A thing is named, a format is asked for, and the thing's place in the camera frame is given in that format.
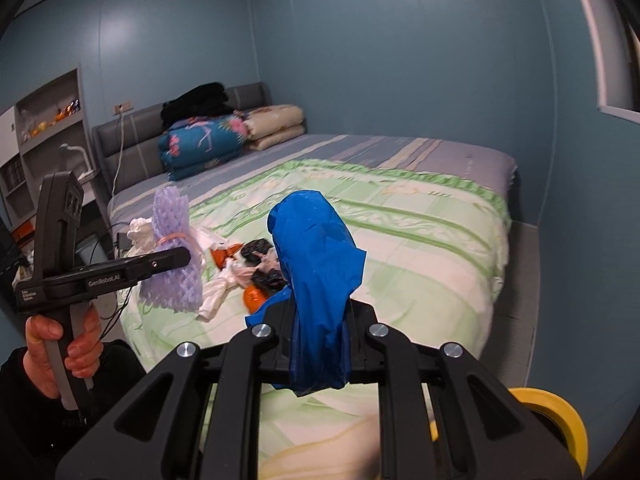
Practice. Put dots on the beige folded quilt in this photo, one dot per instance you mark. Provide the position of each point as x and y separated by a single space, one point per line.
275 122

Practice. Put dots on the white crumpled plastic bag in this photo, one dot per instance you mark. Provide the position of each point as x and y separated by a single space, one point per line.
142 235

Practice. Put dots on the green patterned blanket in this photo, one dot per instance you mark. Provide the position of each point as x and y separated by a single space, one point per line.
425 240

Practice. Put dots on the white shelf unit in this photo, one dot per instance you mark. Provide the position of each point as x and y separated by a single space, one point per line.
45 135

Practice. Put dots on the black folded clothing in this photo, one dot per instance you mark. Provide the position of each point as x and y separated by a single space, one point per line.
197 100

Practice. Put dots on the bed with striped sheet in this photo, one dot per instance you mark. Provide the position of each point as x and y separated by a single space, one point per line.
380 147

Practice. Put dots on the orange round peel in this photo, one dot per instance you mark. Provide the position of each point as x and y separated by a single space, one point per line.
252 299

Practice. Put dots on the person's left forearm black sleeve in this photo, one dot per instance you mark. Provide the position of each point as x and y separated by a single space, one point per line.
30 425

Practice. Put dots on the orange crumpled wrapper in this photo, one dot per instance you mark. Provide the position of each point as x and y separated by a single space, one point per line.
222 256

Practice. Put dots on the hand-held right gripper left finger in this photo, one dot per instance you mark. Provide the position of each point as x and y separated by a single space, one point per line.
275 342

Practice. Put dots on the purple foam fruit net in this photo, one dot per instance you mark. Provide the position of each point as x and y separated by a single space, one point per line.
172 210

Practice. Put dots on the grey padded headboard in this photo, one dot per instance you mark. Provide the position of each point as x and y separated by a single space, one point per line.
130 140

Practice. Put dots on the grey window frame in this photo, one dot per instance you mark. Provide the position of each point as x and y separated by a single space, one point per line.
602 35

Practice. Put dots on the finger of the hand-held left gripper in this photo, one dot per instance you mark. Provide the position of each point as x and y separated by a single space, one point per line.
160 261

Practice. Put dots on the blue plastic bag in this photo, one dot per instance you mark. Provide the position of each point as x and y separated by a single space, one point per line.
317 280

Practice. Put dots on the grey bed frame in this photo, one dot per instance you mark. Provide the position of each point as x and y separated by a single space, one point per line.
522 285

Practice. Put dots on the wall socket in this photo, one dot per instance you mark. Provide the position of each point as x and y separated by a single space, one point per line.
123 107

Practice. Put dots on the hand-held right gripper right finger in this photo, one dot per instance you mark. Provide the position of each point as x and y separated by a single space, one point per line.
362 355

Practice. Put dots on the blue floral folded quilt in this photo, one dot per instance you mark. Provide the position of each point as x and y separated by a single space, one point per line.
205 142

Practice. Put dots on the person's left hand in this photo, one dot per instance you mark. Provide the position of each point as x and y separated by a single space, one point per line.
40 355

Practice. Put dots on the white desk lamp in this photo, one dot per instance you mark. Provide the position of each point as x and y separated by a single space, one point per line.
75 152

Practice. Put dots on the yellow rimmed bin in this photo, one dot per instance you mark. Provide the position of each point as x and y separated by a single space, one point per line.
550 402

